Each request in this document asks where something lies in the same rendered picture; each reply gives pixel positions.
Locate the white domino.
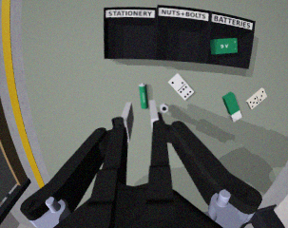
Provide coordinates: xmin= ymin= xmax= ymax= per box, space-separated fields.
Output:
xmin=246 ymin=88 xmax=267 ymax=110
xmin=169 ymin=73 xmax=194 ymax=100

